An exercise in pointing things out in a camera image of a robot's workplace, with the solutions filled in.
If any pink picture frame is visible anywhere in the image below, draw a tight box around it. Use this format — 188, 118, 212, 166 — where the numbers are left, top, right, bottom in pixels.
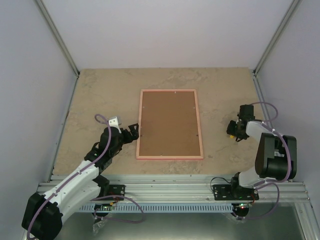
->
136, 89, 204, 161

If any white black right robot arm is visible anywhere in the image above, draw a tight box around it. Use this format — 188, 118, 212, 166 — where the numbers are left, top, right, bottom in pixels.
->
226, 103, 297, 200

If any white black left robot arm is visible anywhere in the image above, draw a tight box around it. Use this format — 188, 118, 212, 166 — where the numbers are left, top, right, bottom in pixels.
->
21, 118, 140, 240

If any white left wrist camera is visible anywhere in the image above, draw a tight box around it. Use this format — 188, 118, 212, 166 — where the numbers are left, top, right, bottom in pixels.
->
107, 116, 122, 134

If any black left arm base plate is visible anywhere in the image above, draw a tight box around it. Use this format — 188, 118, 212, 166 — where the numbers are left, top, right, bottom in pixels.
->
98, 184, 126, 202

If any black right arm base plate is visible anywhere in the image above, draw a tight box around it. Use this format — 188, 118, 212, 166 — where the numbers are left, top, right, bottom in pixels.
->
212, 184, 260, 201

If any grey slotted cable duct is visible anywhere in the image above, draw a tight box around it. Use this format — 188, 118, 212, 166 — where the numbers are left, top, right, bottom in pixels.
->
78, 202, 235, 214

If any right aluminium corner post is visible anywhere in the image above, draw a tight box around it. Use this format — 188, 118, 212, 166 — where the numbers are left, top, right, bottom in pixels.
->
252, 0, 302, 77

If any aluminium corner post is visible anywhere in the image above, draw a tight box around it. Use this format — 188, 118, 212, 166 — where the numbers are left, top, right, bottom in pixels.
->
252, 0, 302, 77
34, 0, 80, 78

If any left aluminium corner post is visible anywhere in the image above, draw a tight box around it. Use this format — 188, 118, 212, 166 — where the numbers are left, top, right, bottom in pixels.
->
34, 0, 80, 78

